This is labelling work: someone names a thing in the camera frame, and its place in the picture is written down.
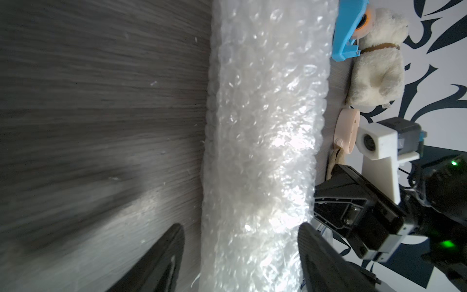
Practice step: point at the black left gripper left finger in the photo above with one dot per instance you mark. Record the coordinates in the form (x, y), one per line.
(158, 269)

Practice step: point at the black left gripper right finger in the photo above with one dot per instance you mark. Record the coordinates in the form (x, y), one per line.
(324, 269)

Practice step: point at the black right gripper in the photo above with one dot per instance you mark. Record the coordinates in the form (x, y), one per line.
(354, 208)

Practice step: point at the clear bubble wrap sheet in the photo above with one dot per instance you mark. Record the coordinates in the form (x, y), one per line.
(268, 83)

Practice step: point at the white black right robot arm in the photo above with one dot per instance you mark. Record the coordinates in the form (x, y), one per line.
(433, 205)

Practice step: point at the wooden brush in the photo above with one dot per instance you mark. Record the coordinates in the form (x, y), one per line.
(337, 157)

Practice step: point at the pink round timer clock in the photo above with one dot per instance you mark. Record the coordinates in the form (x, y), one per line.
(346, 129)

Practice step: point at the white plush teddy bear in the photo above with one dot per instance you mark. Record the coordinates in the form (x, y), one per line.
(378, 73)

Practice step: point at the blue tape dispenser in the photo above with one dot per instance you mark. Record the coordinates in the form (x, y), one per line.
(350, 14)

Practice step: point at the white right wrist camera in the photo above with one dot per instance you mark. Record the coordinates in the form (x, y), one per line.
(385, 145)

